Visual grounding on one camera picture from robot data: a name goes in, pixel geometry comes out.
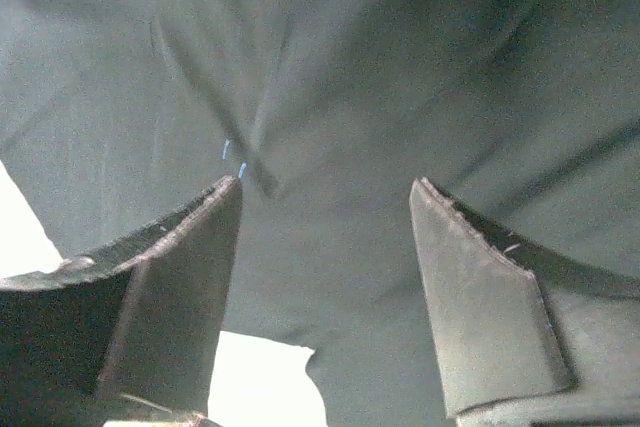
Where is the black t shirt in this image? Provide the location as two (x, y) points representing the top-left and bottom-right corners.
(1, 0), (639, 426)

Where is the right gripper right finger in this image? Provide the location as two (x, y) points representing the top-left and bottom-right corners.
(409, 179), (639, 426)

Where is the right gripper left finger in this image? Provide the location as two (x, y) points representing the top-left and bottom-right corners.
(1, 176), (243, 426)

